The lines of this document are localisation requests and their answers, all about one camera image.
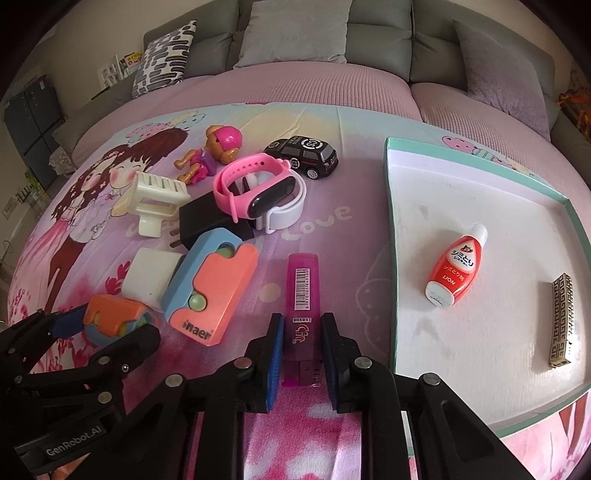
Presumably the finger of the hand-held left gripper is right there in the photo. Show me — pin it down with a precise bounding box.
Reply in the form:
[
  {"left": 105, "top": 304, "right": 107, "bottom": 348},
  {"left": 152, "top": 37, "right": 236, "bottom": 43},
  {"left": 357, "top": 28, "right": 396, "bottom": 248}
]
[
  {"left": 0, "top": 305, "right": 88, "bottom": 374},
  {"left": 28, "top": 324, "right": 161, "bottom": 411}
]

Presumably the purple pillow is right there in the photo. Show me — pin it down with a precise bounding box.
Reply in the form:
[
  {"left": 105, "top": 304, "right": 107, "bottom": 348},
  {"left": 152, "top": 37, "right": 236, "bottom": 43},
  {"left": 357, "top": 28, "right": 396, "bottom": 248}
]
[{"left": 452, "top": 21, "right": 552, "bottom": 141}]

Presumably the pink puppy toy figure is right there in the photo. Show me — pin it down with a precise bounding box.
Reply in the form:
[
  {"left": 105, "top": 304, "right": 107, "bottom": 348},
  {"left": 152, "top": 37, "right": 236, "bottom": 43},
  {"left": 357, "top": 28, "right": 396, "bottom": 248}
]
[{"left": 174, "top": 124, "right": 243, "bottom": 185}]

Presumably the orange black bag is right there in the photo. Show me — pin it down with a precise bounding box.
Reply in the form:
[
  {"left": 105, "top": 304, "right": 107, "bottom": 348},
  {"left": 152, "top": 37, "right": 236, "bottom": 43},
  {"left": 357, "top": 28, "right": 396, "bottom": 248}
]
[{"left": 558, "top": 88, "right": 591, "bottom": 121}]

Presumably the red white small bottle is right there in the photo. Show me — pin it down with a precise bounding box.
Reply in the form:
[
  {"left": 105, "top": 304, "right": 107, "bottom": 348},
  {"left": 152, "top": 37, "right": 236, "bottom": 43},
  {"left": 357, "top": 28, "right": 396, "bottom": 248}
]
[{"left": 425, "top": 222, "right": 489, "bottom": 309}]

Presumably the pink sofa cover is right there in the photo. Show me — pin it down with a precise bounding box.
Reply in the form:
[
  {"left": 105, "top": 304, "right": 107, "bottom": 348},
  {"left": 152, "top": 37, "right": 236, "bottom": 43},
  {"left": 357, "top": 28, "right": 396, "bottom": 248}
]
[{"left": 71, "top": 60, "right": 591, "bottom": 185}]

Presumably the black white patterned pillow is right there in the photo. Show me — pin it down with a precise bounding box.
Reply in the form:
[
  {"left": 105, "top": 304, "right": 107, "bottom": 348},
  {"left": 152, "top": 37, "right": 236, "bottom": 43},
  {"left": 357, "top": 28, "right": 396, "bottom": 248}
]
[{"left": 131, "top": 21, "right": 197, "bottom": 97}]

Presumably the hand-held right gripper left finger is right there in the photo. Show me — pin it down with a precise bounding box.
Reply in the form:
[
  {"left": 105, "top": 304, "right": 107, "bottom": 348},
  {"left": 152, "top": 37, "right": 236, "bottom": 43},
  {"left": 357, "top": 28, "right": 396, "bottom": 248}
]
[{"left": 115, "top": 313, "right": 284, "bottom": 480}]

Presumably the black toy car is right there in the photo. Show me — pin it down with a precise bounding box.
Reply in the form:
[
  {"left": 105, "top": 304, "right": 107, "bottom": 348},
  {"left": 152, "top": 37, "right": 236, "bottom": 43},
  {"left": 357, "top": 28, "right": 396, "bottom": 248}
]
[{"left": 264, "top": 135, "right": 339, "bottom": 181}]

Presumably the dark cabinet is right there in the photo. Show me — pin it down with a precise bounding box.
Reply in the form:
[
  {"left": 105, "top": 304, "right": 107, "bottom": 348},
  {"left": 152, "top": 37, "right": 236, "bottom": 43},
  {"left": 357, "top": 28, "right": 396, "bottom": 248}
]
[{"left": 4, "top": 76, "right": 63, "bottom": 185}]

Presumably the small orange blue plastic toy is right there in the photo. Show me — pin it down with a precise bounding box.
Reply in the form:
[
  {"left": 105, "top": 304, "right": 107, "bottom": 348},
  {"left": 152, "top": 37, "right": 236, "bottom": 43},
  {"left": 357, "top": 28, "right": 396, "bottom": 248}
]
[{"left": 83, "top": 294, "right": 153, "bottom": 352}]

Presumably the grey pillow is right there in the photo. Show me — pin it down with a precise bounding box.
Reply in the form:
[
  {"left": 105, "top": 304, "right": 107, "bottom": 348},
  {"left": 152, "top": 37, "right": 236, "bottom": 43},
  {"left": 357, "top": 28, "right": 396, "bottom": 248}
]
[{"left": 233, "top": 0, "right": 352, "bottom": 70}]

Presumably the large blue orange plastic toy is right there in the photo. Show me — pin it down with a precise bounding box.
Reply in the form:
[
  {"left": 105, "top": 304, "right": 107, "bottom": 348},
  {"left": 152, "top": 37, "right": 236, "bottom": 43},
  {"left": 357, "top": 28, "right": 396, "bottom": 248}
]
[{"left": 161, "top": 229, "right": 258, "bottom": 347}]

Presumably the white magazine rack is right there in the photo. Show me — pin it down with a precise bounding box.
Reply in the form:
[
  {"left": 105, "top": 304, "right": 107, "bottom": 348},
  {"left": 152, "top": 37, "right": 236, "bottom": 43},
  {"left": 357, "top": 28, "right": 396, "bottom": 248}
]
[{"left": 97, "top": 51, "right": 144, "bottom": 88}]

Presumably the teal white box lid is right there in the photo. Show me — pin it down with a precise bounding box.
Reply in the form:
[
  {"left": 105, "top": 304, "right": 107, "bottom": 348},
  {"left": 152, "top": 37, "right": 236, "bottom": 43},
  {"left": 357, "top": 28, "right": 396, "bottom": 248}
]
[{"left": 384, "top": 136, "right": 591, "bottom": 437}]

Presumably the pink smart watch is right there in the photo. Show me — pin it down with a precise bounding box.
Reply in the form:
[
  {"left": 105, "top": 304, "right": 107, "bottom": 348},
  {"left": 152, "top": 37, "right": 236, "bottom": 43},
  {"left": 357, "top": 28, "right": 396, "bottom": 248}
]
[{"left": 213, "top": 154, "right": 297, "bottom": 224}]

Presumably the gold patterned rectangular case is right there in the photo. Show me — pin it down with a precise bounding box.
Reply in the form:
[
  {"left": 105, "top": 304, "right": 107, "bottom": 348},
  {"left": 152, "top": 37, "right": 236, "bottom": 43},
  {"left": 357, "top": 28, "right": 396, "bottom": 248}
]
[{"left": 548, "top": 272, "right": 576, "bottom": 368}]

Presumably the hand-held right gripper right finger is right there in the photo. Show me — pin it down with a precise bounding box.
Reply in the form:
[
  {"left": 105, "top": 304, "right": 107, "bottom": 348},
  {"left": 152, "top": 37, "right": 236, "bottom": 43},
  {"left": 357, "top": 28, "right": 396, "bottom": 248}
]
[{"left": 321, "top": 312, "right": 536, "bottom": 480}]

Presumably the grey sofa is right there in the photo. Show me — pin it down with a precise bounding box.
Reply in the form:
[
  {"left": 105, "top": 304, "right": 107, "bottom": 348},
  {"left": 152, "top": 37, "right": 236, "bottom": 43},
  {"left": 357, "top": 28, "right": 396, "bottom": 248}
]
[{"left": 51, "top": 0, "right": 573, "bottom": 153}]

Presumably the pink highlighter pen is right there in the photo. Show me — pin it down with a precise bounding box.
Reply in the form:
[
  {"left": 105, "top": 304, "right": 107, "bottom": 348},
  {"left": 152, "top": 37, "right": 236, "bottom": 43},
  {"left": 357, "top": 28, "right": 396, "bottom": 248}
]
[{"left": 283, "top": 253, "right": 324, "bottom": 388}]

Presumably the black charger plug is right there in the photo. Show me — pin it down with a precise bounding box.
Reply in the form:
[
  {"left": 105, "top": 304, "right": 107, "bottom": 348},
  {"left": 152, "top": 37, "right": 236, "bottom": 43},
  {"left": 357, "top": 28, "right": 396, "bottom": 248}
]
[{"left": 168, "top": 191, "right": 257, "bottom": 250}]

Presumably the white charger plug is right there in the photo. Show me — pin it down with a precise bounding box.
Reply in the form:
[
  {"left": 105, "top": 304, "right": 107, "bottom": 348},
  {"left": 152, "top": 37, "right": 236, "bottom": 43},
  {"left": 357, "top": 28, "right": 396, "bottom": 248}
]
[{"left": 121, "top": 248, "right": 185, "bottom": 308}]

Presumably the white smart watch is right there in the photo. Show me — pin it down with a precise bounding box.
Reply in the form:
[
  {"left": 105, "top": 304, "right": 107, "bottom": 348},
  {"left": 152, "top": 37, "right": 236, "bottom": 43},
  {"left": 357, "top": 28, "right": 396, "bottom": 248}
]
[{"left": 249, "top": 173, "right": 308, "bottom": 232}]

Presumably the cream hair claw clip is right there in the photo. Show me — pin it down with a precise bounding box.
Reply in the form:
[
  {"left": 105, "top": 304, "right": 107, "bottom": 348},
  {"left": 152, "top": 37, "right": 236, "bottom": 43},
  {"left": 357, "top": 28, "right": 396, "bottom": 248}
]
[{"left": 112, "top": 172, "right": 191, "bottom": 238}]

